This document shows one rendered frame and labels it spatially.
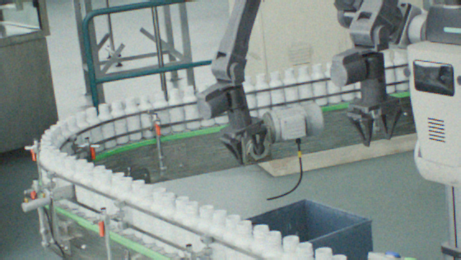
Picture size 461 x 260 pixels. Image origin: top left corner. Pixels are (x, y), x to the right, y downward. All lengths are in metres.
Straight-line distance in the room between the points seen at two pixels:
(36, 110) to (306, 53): 2.20
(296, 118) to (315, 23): 2.64
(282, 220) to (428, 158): 0.67
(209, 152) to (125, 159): 0.35
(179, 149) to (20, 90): 3.80
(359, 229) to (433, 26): 0.67
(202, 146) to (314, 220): 0.92
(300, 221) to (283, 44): 3.34
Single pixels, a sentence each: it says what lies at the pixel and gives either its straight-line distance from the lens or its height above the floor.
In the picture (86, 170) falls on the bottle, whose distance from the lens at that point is 3.44.
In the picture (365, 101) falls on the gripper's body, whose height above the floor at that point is 1.49.
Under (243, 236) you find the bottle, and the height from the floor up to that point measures 1.14.
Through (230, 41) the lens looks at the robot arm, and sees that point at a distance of 2.78.
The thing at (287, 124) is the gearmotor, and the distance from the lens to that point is 4.27.
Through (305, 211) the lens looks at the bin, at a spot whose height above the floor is 0.91.
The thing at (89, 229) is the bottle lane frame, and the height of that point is 0.98.
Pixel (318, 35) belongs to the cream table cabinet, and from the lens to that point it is 6.90.
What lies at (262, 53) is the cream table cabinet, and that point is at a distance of 6.79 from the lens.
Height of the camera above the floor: 2.10
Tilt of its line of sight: 16 degrees down
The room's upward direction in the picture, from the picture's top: 7 degrees counter-clockwise
